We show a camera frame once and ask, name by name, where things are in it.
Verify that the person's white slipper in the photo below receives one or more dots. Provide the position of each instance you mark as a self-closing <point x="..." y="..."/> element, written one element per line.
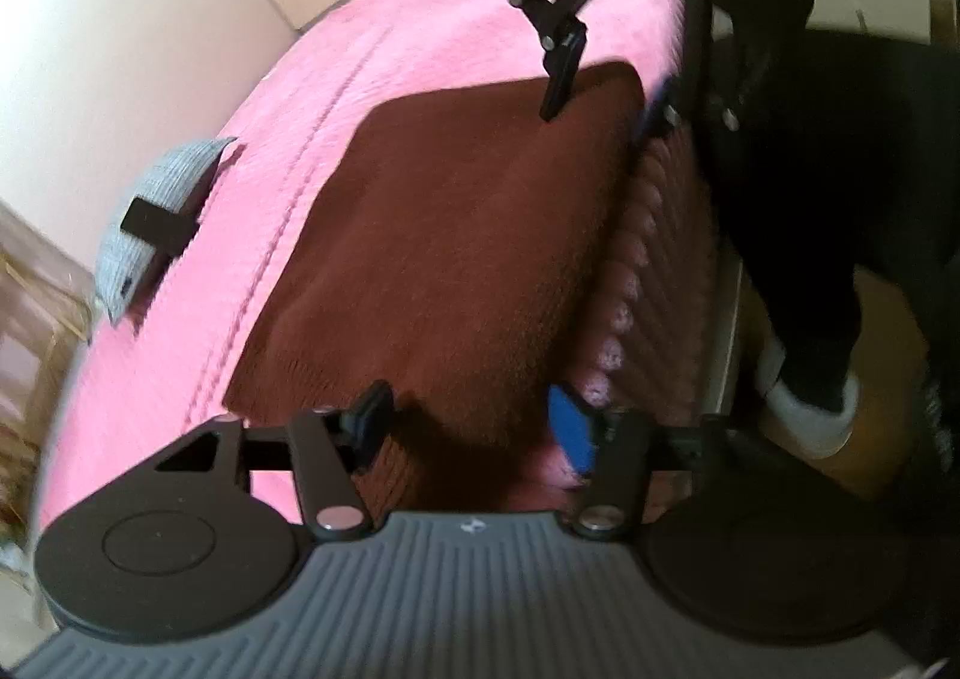
<point x="810" y="424"/>

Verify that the person's leg in black pants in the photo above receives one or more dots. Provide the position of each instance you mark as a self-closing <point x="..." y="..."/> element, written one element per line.
<point x="787" y="236"/>

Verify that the grey striped pillow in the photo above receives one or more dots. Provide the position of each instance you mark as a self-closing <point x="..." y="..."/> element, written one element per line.
<point x="172" y="172"/>

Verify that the pink ribbed blanket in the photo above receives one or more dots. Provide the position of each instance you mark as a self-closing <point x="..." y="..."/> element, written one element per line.
<point x="315" y="86"/>

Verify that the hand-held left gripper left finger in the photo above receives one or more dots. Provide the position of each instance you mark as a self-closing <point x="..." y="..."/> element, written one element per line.
<point x="371" y="424"/>

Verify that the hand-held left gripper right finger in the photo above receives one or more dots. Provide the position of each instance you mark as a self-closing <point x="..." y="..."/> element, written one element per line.
<point x="574" y="435"/>

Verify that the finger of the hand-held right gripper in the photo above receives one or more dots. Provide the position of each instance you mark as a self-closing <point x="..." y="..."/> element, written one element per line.
<point x="655" y="110"/>
<point x="561" y="67"/>

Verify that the white bed frame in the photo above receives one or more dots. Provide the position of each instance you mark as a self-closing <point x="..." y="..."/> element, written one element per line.
<point x="726" y="349"/>

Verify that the dark brown knit sweater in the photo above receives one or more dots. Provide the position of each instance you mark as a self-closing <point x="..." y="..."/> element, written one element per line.
<point x="450" y="236"/>

